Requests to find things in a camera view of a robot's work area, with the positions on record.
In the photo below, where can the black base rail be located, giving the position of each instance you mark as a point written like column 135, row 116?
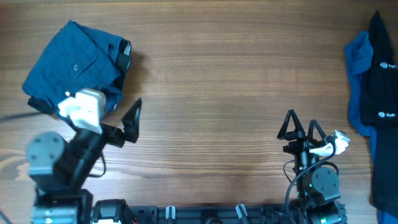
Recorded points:
column 266, row 214

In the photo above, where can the blue garment in pile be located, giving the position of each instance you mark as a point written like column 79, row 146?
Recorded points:
column 360, row 84

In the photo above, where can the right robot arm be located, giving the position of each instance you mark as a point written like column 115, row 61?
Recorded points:
column 312, row 195

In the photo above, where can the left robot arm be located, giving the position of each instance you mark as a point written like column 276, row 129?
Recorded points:
column 59, row 169

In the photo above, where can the black folded garment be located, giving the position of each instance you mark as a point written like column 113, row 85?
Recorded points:
column 122, row 59

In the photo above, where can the black garment with logo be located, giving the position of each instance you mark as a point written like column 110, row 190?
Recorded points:
column 379, row 110

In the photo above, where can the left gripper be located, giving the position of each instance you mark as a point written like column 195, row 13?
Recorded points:
column 115, row 135

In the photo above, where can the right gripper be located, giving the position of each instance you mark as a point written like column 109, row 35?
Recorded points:
column 299, row 134

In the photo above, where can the blue denim shorts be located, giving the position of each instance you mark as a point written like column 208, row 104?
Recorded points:
column 74, row 65

